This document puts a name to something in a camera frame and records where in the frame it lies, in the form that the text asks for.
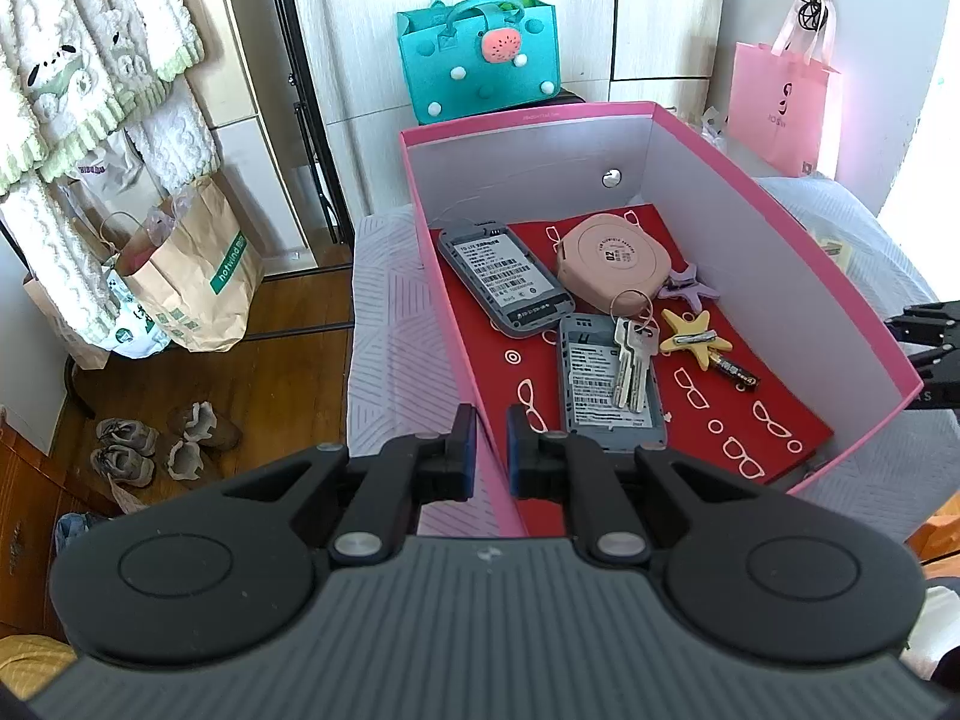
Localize pink square compact case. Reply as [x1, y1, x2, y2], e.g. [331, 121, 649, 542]
[556, 214, 674, 314]

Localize wooden cabinet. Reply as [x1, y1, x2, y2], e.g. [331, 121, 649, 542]
[0, 420, 76, 638]

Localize teal felt handbag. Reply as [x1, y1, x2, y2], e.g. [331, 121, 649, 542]
[396, 0, 560, 127]

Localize black door frame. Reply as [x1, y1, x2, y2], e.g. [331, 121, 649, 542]
[259, 0, 355, 248]

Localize white bag with green logo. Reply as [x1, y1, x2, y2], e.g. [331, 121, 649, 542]
[97, 262, 175, 358]

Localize red card with glasses print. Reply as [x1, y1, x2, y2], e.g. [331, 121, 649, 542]
[429, 202, 835, 537]

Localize brown paper bag green print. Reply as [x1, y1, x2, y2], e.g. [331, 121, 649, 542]
[97, 172, 265, 353]

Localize bunch of silver keys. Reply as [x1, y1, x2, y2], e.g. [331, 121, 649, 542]
[609, 291, 661, 413]

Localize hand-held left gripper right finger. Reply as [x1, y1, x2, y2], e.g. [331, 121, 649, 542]
[506, 403, 762, 569]

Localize yellow star hair clip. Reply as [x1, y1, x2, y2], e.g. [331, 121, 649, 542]
[658, 309, 732, 374]

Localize white fluffy pajama top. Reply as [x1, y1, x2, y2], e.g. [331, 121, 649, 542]
[0, 0, 205, 196]

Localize grey pocket router without cover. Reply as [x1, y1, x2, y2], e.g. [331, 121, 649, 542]
[437, 221, 575, 338]

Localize black clothes rack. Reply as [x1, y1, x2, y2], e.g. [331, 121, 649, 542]
[64, 352, 98, 421]

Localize pink shopping bag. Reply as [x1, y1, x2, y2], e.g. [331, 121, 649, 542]
[729, 0, 841, 177]

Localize blue denim cloth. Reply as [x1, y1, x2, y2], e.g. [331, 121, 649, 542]
[52, 511, 113, 542]

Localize white wardrobe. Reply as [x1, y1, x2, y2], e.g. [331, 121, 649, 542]
[296, 0, 730, 215]

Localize yellow blanket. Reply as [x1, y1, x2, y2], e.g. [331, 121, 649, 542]
[0, 634, 77, 700]

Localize pink cardboard box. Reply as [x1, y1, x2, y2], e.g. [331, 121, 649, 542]
[397, 101, 925, 539]

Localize pale yellow packet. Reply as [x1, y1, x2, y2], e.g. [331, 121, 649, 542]
[817, 236, 856, 272]

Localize purple hair clip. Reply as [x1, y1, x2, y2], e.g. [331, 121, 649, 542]
[660, 262, 711, 314]

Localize small cylindrical battery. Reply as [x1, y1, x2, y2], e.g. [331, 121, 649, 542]
[712, 356, 760, 391]

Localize white fluffy pajama pants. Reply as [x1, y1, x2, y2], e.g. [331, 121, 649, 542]
[0, 82, 220, 352]

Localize grey sneaker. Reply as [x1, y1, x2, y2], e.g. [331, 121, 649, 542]
[96, 418, 160, 455]
[90, 444, 156, 487]

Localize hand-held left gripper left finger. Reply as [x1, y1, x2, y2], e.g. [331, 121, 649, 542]
[221, 403, 479, 569]

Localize brown fleece boot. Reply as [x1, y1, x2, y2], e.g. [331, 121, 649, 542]
[166, 439, 208, 482]
[166, 403, 242, 451]

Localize grey phone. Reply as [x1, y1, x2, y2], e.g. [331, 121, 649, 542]
[555, 313, 668, 458]

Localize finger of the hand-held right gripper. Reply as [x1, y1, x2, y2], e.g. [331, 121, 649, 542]
[883, 300, 960, 341]
[910, 340, 960, 377]

